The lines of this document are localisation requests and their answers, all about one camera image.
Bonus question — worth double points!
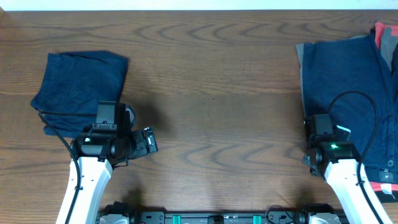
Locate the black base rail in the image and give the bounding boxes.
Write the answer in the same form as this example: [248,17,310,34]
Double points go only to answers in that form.
[94,202,349,224]

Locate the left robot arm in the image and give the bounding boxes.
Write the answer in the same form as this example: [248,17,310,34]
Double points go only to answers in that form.
[57,101,158,223]

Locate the red black garment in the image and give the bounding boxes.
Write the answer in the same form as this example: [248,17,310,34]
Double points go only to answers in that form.
[371,22,397,200]

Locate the grey shorts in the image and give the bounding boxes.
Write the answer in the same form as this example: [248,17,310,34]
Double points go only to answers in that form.
[296,26,397,129]

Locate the folded navy shorts left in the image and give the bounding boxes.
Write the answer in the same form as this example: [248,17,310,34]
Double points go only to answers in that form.
[30,51,129,138]

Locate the navy blue shorts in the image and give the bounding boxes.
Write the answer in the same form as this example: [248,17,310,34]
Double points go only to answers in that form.
[301,34,397,184]

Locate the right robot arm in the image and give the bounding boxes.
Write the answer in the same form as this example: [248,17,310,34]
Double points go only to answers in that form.
[302,114,392,223]

